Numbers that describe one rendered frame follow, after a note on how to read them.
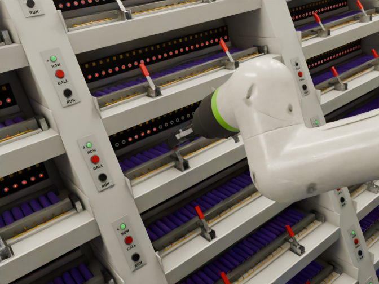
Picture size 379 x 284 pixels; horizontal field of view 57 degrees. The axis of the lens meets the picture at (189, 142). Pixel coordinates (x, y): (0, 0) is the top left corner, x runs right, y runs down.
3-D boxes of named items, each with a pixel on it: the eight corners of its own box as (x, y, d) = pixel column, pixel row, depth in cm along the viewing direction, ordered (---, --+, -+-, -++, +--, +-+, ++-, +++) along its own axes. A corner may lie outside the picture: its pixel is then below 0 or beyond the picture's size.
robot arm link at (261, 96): (299, 43, 56) (244, 46, 51) (322, 118, 55) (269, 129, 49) (248, 77, 68) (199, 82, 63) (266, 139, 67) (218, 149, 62)
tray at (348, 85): (409, 70, 147) (413, 36, 141) (320, 118, 117) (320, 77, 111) (362, 66, 162) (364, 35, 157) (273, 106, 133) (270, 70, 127)
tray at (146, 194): (302, 127, 112) (301, 98, 108) (137, 214, 83) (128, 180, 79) (255, 115, 128) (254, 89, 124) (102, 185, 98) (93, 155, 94)
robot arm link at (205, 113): (238, 74, 68) (201, 88, 63) (264, 129, 67) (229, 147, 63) (221, 86, 73) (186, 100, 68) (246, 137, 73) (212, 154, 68)
